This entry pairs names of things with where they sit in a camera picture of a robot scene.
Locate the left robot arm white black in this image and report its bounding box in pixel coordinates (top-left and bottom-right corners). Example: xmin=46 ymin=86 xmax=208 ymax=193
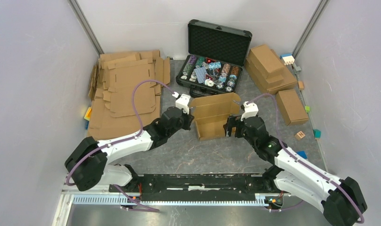
xmin=65 ymin=106 xmax=194 ymax=192

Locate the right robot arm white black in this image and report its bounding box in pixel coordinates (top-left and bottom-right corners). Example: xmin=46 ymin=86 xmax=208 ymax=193
xmin=223 ymin=115 xmax=367 ymax=226

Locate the small folded cardboard box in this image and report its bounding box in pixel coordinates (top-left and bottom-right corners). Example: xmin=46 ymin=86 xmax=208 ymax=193
xmin=276 ymin=89 xmax=309 ymax=126

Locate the large folded cardboard box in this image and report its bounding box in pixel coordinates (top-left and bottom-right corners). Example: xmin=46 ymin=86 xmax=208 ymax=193
xmin=244 ymin=57 xmax=297 ymax=95

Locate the wooden letter H block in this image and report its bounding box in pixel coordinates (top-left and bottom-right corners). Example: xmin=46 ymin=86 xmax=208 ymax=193
xmin=294 ymin=131 xmax=306 ymax=140

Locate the black poker chip case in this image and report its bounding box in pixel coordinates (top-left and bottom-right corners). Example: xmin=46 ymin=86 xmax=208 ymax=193
xmin=176 ymin=19 xmax=252 ymax=97

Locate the stack of flat cardboard sheets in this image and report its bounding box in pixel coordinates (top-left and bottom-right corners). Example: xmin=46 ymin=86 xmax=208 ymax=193
xmin=88 ymin=50 xmax=170 ymax=140

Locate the blue green white block stack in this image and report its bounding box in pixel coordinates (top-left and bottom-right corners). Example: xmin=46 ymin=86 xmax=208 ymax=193
xmin=297 ymin=151 xmax=308 ymax=160

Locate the small wooden cube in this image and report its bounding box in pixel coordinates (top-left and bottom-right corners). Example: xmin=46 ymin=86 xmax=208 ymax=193
xmin=298 ymin=81 xmax=305 ymax=91

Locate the blue white toy block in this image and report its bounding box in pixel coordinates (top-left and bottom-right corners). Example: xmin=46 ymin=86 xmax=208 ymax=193
xmin=280 ymin=53 xmax=295 ymax=65

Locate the teal cube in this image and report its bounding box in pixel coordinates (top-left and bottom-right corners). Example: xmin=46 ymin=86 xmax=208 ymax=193
xmin=313 ymin=129 xmax=322 ymax=139

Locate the orange yellow block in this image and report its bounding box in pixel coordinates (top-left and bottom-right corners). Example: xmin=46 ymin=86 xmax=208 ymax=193
xmin=83 ymin=107 xmax=92 ymax=121

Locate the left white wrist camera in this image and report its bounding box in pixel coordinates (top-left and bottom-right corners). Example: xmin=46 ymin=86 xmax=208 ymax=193
xmin=172 ymin=92 xmax=191 ymax=114

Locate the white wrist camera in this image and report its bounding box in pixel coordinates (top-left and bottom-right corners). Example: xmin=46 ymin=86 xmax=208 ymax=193
xmin=241 ymin=102 xmax=259 ymax=121
xmin=172 ymin=92 xmax=191 ymax=114

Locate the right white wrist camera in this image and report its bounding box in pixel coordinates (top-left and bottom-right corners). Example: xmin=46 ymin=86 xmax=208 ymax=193
xmin=241 ymin=102 xmax=259 ymax=121

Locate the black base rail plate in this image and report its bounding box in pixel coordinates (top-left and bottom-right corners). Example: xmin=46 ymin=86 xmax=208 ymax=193
xmin=109 ymin=173 xmax=280 ymax=202

